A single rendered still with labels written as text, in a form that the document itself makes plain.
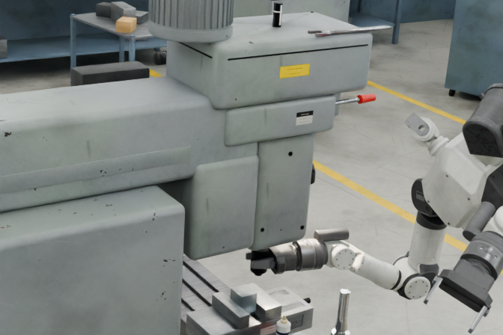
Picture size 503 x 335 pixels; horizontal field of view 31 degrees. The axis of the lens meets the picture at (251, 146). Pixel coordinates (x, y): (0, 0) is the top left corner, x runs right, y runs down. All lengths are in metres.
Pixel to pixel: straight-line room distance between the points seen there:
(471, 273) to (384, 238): 3.66
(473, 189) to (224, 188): 0.60
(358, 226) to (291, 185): 3.40
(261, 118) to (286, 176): 0.21
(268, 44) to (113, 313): 0.71
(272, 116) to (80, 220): 0.56
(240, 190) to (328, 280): 2.87
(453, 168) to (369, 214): 3.67
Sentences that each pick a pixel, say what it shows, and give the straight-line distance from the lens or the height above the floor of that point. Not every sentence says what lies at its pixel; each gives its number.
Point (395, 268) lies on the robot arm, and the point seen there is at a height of 1.17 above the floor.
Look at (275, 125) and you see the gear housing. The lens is 2.25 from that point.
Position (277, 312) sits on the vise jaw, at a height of 1.05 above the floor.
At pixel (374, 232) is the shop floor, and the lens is 5.70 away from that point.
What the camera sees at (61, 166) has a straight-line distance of 2.01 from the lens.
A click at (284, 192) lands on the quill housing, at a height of 1.47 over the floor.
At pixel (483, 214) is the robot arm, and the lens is 2.09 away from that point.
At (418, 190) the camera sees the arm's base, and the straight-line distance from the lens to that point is 2.60.
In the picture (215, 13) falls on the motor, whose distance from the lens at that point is 2.10.
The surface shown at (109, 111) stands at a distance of 2.03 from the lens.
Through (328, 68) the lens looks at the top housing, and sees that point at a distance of 2.29.
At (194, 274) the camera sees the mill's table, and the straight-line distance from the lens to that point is 3.05.
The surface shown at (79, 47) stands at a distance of 8.66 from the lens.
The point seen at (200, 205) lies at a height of 1.50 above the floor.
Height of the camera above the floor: 2.40
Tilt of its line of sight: 20 degrees down
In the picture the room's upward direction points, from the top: 4 degrees clockwise
